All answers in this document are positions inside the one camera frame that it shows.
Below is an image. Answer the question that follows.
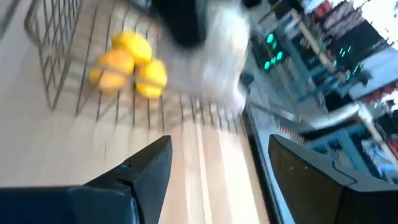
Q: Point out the yellow lemon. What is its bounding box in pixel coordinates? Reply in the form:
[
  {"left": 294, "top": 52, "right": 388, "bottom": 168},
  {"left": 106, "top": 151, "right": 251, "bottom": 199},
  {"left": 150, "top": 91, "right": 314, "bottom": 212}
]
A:
[
  {"left": 135, "top": 58, "right": 169, "bottom": 100},
  {"left": 111, "top": 30, "right": 153, "bottom": 66}
]

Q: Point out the white garlic bulb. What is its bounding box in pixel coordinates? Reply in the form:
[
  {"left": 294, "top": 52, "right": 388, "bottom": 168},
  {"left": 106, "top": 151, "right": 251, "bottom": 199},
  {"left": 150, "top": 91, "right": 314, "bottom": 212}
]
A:
[{"left": 174, "top": 0, "right": 253, "bottom": 116}]

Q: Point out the metal wire basket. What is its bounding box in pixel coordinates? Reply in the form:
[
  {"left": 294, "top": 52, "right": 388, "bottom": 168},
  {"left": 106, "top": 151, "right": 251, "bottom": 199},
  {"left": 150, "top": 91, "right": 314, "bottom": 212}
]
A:
[{"left": 23, "top": 0, "right": 249, "bottom": 131}]

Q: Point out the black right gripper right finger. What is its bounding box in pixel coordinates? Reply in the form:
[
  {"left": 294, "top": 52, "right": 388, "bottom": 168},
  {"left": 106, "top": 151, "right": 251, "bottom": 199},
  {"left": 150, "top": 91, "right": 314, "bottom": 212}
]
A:
[{"left": 267, "top": 133, "right": 398, "bottom": 224}]

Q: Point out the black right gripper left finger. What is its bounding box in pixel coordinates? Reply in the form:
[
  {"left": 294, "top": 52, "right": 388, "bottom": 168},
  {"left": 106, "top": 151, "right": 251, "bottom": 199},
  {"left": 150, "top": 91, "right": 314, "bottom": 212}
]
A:
[{"left": 0, "top": 134, "right": 174, "bottom": 224}]

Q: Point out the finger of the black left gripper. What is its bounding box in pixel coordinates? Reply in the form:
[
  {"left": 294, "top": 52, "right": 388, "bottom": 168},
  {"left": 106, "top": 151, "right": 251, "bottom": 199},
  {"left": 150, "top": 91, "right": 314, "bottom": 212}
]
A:
[{"left": 151, "top": 0, "right": 209, "bottom": 49}]

